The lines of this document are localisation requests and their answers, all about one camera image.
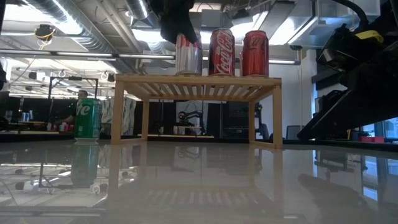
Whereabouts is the silver Diet Coke can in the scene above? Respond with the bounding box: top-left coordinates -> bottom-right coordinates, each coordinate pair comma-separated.
175,29 -> 203,76

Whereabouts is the green Sprite can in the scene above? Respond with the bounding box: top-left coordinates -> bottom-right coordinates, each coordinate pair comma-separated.
73,98 -> 103,144

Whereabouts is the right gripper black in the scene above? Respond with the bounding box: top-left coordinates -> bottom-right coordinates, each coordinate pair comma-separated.
297,39 -> 398,141

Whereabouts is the red Coca-Cola can white script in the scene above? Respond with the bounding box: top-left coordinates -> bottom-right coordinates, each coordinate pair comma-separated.
208,27 -> 236,77

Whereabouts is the round silver duct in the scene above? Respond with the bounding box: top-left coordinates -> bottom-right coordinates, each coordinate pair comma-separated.
126,0 -> 154,27

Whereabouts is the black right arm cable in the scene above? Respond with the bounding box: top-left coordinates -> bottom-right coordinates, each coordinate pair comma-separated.
331,0 -> 370,30

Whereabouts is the large glass window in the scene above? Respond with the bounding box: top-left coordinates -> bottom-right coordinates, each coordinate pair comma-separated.
360,117 -> 398,139

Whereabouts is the white patterned curtain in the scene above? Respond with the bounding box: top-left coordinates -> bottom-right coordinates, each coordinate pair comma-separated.
101,98 -> 137,136

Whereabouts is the black table frame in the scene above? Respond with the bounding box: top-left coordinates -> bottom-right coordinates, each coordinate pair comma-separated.
0,133 -> 398,154

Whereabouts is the red tray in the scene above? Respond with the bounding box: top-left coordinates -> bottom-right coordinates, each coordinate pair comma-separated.
360,136 -> 386,144

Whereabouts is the black metal frame stand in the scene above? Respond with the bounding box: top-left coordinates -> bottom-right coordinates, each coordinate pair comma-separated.
48,76 -> 100,101

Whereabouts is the black overhead camera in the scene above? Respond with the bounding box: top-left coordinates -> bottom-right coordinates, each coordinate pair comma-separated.
34,24 -> 57,43

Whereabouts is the background table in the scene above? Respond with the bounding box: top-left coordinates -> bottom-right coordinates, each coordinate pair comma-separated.
9,129 -> 75,136

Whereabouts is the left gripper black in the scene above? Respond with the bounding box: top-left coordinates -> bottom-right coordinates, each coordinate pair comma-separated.
146,0 -> 199,45

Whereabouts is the silver rectangular air duct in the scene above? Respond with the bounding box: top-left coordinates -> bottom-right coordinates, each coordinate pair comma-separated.
248,0 -> 382,52

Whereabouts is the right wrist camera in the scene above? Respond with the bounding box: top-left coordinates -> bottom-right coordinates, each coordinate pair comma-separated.
316,24 -> 386,74

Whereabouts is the black cabinet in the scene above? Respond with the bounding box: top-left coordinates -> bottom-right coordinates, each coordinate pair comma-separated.
207,102 -> 249,139

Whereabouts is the wooden slatted shelf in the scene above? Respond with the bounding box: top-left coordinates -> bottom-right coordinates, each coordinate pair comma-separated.
111,73 -> 284,150

